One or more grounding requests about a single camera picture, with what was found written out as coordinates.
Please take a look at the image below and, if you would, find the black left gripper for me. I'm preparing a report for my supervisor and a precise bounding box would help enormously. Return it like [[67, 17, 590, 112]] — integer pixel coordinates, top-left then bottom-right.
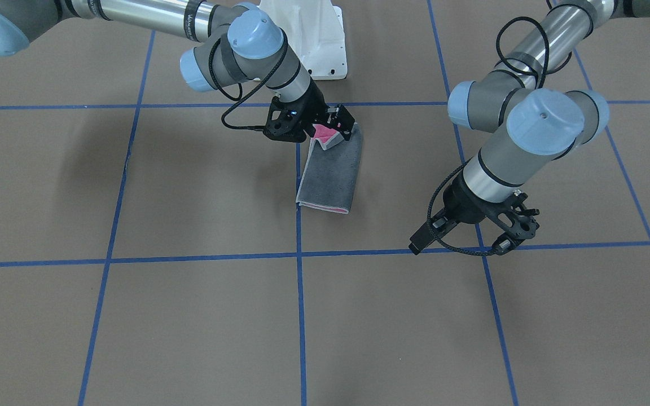
[[409, 178, 515, 256]]

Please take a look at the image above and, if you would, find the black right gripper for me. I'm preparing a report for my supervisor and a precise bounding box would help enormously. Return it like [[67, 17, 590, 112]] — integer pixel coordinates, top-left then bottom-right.
[[294, 85, 355, 141]]

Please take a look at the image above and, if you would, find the pink towel with grey back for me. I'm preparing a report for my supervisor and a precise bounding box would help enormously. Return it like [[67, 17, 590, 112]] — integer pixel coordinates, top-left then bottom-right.
[[296, 123, 363, 215]]

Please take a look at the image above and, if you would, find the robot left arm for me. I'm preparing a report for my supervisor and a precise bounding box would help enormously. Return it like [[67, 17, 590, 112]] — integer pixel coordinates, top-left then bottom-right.
[[409, 1, 650, 257]]

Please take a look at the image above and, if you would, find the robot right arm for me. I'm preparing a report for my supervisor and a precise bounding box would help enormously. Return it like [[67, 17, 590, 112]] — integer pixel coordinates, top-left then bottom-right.
[[0, 1, 355, 142]]

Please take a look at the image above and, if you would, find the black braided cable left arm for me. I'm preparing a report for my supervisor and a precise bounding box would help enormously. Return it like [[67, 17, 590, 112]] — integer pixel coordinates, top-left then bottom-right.
[[425, 161, 509, 257]]

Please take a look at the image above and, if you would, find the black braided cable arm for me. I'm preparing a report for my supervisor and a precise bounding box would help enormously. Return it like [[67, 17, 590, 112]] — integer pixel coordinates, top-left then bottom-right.
[[221, 31, 291, 131], [425, 161, 509, 257]]

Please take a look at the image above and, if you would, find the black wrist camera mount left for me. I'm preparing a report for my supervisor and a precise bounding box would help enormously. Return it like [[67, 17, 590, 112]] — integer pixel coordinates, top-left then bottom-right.
[[489, 189, 540, 256]]

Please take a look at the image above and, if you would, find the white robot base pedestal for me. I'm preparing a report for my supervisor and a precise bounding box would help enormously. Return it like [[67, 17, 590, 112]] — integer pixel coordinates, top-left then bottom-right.
[[258, 1, 348, 81]]

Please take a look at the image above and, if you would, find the black braided cable right arm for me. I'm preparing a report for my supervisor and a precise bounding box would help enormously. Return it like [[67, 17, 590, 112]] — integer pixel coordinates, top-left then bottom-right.
[[221, 31, 291, 131]]

